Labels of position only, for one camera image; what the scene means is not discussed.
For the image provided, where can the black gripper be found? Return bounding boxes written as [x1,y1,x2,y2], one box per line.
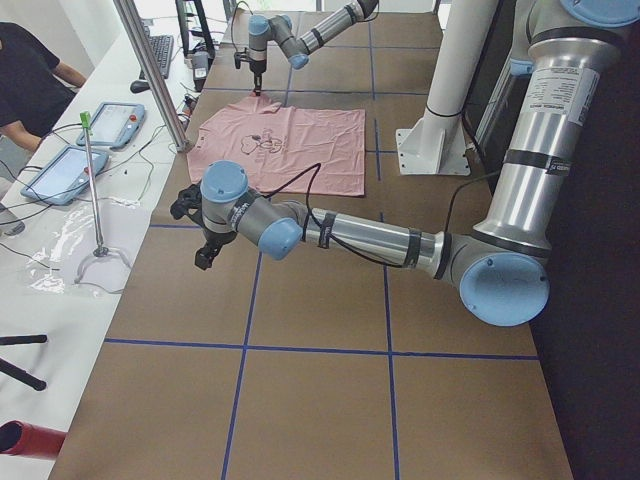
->
[234,48,267,96]
[169,183,235,270]

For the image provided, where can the pink t-shirt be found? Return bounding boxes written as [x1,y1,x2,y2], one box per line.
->
[187,95,366,197]

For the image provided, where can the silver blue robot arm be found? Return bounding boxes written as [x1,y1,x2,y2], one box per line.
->
[170,1,639,326]
[234,0,378,96]

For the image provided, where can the black power box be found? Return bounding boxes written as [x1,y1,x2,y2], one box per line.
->
[191,51,210,92]

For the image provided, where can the black keyboard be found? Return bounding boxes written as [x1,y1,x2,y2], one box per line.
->
[147,35,174,79]

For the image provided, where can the black computer mouse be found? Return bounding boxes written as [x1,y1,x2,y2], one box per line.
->
[129,80,150,94]

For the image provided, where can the upper blue teach pendant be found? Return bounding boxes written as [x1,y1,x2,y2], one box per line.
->
[80,102,146,149]

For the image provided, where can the blue teach pendant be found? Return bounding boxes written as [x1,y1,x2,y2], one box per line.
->
[20,145,90,206]
[80,102,146,149]

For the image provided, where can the lower blue teach pendant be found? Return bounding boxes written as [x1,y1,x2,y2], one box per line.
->
[20,145,90,206]

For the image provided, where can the person in black shirt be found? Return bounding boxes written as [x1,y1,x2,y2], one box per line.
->
[1,22,86,152]

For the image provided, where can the black tripod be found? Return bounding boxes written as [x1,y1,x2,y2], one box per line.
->
[1,334,48,392]

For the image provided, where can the red cylinder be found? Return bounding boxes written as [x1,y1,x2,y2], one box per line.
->
[1,420,66,460]

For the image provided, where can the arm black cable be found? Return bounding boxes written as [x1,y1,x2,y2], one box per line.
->
[259,162,501,271]

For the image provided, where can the aluminium frame post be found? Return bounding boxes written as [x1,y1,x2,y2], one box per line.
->
[113,0,188,152]

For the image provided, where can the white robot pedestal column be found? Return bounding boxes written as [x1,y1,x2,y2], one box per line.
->
[396,0,498,176]

